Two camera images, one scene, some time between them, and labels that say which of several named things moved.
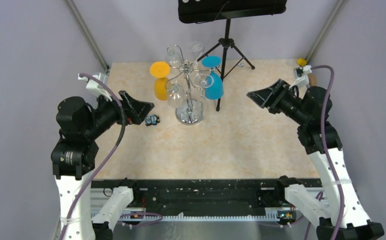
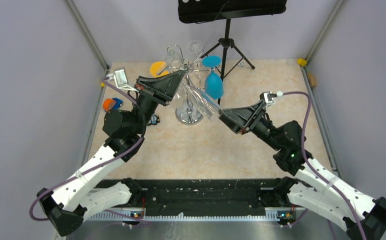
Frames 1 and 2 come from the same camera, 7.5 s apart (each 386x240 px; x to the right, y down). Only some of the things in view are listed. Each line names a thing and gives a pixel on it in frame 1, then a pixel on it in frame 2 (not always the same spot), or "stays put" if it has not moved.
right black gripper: x=278 y=90 -> x=243 y=120
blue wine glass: x=214 y=84 stays put
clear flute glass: x=202 y=81 -> x=203 y=101
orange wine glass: x=160 y=70 stays put
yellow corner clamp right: x=301 y=61 stays put
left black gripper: x=133 y=111 -> x=161 y=89
